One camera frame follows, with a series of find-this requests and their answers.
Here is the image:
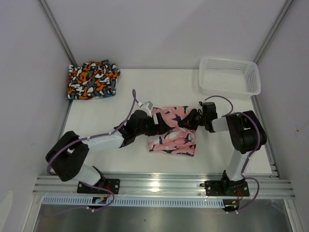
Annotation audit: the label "purple cable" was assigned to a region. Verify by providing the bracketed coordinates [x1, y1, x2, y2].
[204, 95, 263, 213]
[45, 88, 138, 216]

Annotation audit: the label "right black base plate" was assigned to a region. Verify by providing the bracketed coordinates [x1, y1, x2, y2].
[199, 179, 250, 197]

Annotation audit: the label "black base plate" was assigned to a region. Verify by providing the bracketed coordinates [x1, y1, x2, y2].
[199, 179, 250, 197]
[77, 178, 120, 194]

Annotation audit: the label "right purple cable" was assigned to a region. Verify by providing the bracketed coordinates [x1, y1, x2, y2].
[204, 95, 263, 213]

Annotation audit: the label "blue orange patterned shorts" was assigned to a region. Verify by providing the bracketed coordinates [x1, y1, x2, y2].
[92, 94, 115, 100]

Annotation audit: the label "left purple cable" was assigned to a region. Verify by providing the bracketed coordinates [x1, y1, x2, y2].
[45, 88, 138, 216]

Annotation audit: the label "white perforated plastic basket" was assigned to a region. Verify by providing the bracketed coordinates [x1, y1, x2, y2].
[198, 57, 261, 99]

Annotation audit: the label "white slotted cable duct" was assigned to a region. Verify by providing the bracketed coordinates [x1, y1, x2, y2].
[42, 195, 224, 208]

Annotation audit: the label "pink white patterned shorts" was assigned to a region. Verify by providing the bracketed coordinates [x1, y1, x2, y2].
[148, 106, 196, 157]

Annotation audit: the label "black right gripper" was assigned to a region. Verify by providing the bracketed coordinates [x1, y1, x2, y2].
[178, 108, 207, 131]

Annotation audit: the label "aluminium front rail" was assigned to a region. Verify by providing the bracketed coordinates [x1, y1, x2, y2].
[32, 173, 295, 199]

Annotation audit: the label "orange camouflage shorts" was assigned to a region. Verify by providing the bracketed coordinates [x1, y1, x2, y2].
[67, 60, 121, 100]

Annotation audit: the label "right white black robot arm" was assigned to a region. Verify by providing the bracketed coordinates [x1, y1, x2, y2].
[178, 102, 267, 195]

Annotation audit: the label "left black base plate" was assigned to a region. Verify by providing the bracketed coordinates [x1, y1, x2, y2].
[77, 178, 120, 194]

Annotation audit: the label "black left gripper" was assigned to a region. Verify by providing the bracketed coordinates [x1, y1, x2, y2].
[135, 113, 170, 137]

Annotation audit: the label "right aluminium frame post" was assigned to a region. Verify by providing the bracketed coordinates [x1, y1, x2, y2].
[254, 0, 297, 65]

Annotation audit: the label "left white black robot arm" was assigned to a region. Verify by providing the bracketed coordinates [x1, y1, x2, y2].
[45, 110, 170, 193]

